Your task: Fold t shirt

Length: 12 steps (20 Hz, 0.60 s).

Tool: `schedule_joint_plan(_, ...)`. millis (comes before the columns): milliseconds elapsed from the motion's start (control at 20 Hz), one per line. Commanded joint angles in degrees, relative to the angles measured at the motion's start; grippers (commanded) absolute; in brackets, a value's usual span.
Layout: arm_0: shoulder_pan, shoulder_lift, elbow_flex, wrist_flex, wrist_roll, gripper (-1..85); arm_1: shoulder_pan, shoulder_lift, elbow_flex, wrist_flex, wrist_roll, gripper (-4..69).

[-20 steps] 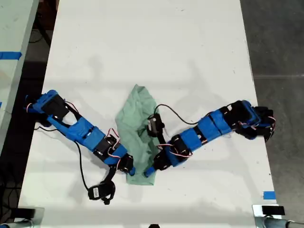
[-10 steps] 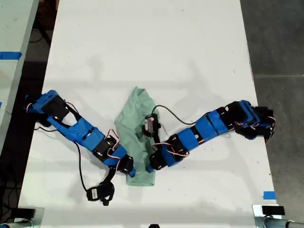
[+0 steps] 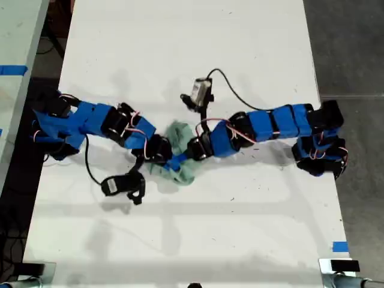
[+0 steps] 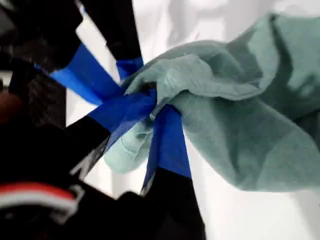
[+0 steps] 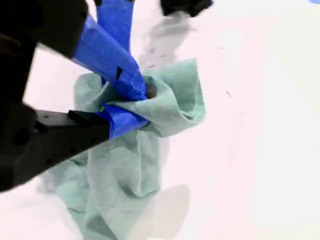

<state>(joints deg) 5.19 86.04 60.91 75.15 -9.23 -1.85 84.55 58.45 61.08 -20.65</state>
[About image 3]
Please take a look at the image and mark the metal table clamp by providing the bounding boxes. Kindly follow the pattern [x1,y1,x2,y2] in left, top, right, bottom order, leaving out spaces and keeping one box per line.
[319,257,361,288]
[17,261,57,288]

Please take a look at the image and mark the black camera cable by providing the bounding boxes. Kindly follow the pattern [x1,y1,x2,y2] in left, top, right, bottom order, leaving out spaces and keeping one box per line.
[207,68,266,111]
[85,134,104,185]

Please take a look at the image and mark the long blue tape strip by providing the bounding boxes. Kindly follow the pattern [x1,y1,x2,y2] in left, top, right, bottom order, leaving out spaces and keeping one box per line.
[0,64,29,76]

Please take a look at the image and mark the pale green T-shirt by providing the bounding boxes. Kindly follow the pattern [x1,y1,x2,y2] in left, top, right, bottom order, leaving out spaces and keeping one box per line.
[143,119,196,185]

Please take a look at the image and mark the small black box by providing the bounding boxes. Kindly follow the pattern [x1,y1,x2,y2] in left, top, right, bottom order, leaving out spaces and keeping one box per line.
[329,259,361,272]
[11,262,46,275]

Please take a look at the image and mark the black camera stalk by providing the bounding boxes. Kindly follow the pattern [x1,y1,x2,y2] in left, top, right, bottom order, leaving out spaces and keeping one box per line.
[131,155,145,175]
[199,104,211,134]

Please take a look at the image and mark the white side table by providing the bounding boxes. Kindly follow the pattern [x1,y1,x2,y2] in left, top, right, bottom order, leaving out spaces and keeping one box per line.
[0,0,50,164]

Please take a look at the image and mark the silver black camera box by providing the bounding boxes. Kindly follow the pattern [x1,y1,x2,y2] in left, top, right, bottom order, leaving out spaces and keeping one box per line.
[180,77,215,112]

